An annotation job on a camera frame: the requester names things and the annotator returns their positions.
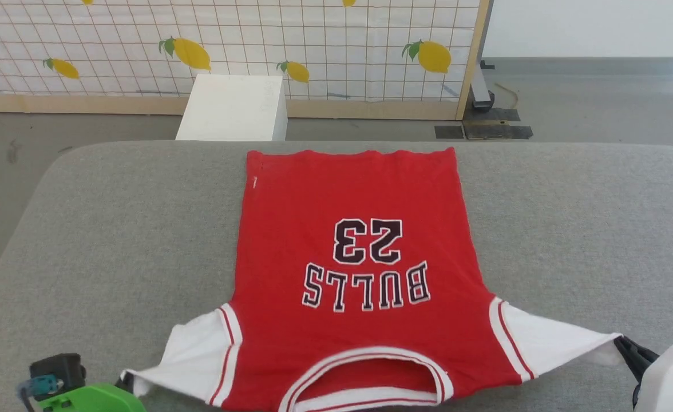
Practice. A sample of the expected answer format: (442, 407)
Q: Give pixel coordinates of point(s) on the red Bulls basketball jersey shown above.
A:
(348, 257)

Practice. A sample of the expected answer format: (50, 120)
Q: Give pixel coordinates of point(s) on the grey metal partition leg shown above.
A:
(481, 86)

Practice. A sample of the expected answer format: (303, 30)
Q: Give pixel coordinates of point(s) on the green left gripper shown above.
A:
(90, 400)

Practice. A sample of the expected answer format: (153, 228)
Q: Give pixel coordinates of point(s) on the large black floor tape patch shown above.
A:
(497, 129)

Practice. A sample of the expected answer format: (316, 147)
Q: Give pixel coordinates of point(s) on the grey fabric sofa cushion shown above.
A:
(113, 229)

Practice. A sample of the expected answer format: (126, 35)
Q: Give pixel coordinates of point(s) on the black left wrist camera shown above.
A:
(59, 369)

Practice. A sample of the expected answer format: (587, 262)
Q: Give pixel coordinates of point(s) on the lemon print tiled partition panel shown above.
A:
(325, 34)

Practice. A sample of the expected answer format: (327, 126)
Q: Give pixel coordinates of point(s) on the small black floor tape patch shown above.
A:
(448, 132)

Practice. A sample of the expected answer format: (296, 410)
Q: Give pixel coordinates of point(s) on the white box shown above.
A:
(233, 109)

